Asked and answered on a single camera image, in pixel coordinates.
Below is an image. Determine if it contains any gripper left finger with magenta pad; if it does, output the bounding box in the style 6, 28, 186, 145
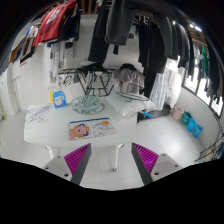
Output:
43, 144, 92, 185

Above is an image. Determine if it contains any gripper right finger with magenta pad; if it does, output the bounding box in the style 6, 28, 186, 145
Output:
131, 143, 182, 185

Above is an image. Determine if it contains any cartoon printed towel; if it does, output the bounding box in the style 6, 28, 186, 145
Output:
68, 118, 116, 140

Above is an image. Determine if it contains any white folding table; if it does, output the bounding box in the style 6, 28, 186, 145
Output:
24, 97, 137, 170

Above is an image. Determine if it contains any blue bucket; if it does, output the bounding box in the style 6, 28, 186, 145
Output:
193, 125, 203, 138
187, 119, 197, 132

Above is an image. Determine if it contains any pink bucket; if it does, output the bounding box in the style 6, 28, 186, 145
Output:
172, 107, 184, 121

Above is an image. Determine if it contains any teal bucket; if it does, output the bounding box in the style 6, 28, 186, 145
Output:
181, 112, 192, 125

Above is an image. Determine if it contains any white pillow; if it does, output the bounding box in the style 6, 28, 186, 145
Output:
105, 92, 156, 116

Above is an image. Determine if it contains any black clothes drying rack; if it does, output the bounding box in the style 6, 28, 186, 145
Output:
59, 63, 114, 97

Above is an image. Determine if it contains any grey shirt on rack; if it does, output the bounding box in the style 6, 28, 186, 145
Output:
112, 63, 145, 94

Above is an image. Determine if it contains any green hanging garment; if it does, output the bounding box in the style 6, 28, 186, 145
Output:
201, 45, 209, 77

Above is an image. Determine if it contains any black hanging jacket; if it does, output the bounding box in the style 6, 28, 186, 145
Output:
137, 13, 172, 97

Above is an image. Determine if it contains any red t-shirt hanging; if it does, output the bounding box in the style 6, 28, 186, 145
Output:
33, 0, 76, 46

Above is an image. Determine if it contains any dark grey hanging garment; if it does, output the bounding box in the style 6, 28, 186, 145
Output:
105, 0, 137, 46

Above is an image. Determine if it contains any pile of wire hangers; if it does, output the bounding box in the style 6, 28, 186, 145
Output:
25, 104, 52, 129

